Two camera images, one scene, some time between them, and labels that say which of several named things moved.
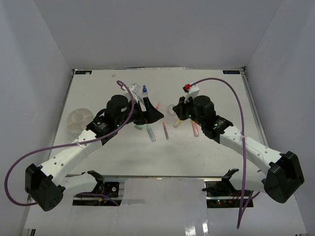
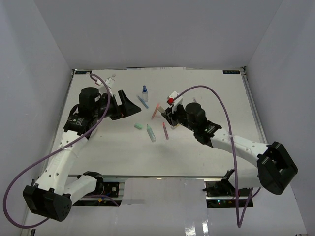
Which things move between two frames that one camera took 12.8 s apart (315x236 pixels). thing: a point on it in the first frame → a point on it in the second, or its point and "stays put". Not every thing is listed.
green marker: [151, 133] stays put
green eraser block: [139, 127] stays put
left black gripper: [151, 114] → [128, 108]
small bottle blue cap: [144, 92] stays put
